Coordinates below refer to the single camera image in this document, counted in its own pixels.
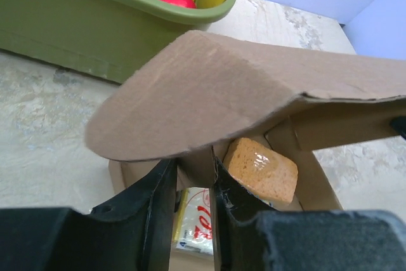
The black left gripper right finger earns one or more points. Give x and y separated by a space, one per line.
249 235

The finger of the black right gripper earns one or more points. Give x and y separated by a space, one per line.
398 124

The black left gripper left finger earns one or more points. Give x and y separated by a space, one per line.
131 231

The orange sponge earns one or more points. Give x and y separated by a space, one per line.
265 173

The cardboard box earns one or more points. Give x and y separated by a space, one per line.
203 91

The olive green plastic bin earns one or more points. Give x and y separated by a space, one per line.
104 38

